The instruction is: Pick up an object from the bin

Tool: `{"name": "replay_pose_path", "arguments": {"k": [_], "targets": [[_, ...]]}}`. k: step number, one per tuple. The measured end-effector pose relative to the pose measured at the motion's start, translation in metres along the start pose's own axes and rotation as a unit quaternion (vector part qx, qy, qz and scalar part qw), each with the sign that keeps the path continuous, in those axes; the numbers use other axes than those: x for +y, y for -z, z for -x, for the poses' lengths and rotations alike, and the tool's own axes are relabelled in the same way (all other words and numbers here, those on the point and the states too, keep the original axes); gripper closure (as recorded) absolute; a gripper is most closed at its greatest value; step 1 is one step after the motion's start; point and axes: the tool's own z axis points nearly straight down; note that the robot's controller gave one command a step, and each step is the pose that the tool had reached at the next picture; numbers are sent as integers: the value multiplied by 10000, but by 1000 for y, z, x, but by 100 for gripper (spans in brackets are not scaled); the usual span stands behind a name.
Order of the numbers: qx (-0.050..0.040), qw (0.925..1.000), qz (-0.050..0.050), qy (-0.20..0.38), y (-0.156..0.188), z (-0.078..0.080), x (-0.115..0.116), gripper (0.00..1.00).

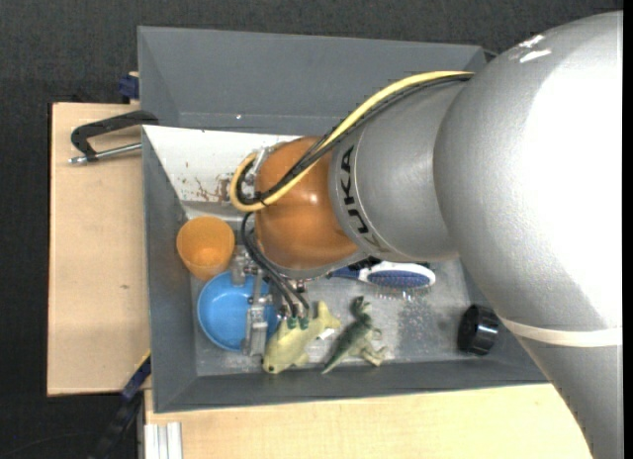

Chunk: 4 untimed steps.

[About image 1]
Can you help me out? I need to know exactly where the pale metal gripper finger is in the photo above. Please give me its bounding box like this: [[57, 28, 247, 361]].
[[240, 305, 270, 357], [230, 253, 249, 287]]

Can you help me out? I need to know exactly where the yellow-green toy fish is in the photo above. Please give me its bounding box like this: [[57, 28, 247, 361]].
[[261, 300, 342, 375]]

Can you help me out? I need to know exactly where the orange plastic cup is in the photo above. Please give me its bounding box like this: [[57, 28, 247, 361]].
[[175, 215, 236, 283]]

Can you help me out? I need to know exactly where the blue plastic bowl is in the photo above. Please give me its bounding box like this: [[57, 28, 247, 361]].
[[196, 270, 281, 352]]

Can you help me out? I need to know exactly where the green toy dinosaur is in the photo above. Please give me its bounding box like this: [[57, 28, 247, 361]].
[[320, 296, 390, 376]]

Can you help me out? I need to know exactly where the blue and white brush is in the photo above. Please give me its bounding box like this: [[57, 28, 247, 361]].
[[327, 259, 437, 291]]

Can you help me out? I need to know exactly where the brown cardboard board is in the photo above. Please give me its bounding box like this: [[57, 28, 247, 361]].
[[46, 102, 152, 397]]

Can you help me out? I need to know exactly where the grey metal bin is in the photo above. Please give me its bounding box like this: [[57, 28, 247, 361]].
[[136, 25, 549, 413]]

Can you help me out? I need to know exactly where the black round cap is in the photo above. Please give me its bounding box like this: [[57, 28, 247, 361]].
[[456, 303, 501, 356]]

